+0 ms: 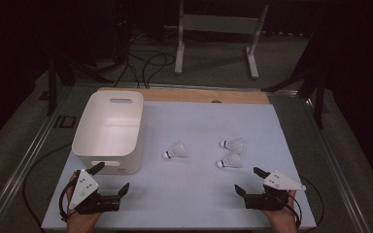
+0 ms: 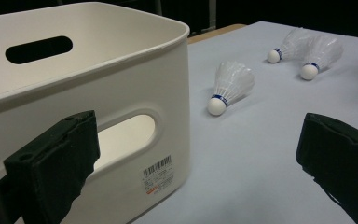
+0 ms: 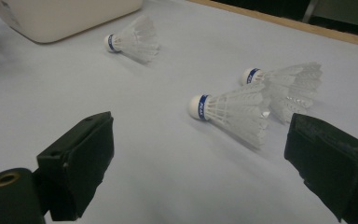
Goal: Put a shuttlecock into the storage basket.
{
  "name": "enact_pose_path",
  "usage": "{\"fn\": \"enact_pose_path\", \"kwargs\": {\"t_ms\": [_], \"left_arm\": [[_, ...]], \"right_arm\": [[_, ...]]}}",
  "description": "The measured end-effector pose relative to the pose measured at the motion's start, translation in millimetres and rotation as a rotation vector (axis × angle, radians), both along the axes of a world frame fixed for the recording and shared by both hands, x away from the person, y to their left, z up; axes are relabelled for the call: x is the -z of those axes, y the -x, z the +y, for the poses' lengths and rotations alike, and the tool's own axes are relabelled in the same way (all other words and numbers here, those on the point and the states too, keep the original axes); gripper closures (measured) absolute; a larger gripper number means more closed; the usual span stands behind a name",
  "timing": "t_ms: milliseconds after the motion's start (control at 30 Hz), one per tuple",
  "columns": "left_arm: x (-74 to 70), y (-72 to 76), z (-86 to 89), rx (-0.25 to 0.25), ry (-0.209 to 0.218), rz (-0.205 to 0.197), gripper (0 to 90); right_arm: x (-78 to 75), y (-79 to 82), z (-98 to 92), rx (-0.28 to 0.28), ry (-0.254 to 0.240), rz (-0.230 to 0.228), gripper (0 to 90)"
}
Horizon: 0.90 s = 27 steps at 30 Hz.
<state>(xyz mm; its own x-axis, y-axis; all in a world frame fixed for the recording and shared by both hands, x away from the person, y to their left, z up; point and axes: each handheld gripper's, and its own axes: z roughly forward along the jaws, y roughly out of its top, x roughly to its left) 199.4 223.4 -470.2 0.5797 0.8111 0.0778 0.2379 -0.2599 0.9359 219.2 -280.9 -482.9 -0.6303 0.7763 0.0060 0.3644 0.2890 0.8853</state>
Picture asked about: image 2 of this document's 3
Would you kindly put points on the white plastic storage bin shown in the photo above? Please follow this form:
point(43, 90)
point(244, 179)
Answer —
point(155, 77)

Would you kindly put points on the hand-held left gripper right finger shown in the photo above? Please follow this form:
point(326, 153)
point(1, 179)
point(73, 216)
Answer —
point(341, 155)

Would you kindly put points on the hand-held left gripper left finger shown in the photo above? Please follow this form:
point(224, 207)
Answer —
point(52, 165)

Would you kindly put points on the white metal stand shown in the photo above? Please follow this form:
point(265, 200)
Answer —
point(212, 14)

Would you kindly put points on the white feather shuttlecock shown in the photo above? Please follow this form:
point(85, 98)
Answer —
point(292, 43)
point(321, 53)
point(231, 82)

